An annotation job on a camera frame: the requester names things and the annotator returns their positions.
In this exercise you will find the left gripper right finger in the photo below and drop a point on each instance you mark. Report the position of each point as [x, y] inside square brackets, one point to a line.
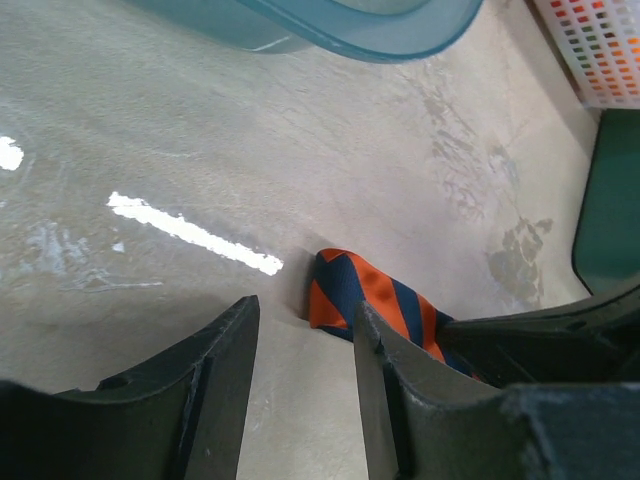
[424, 420]

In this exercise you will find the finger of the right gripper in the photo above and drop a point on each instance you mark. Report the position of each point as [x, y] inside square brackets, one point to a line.
[595, 340]

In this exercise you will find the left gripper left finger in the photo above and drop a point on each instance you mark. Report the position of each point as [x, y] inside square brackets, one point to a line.
[178, 415]

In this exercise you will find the orange navy striped tie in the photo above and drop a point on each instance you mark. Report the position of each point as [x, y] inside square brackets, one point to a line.
[341, 280]

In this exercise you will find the green compartment tray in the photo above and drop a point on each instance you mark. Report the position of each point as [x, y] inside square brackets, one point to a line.
[606, 243]

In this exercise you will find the white perforated basket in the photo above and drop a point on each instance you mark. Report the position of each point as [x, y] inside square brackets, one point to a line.
[599, 41]

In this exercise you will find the clear teal plastic container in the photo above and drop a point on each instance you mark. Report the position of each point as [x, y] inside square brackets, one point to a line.
[380, 32]

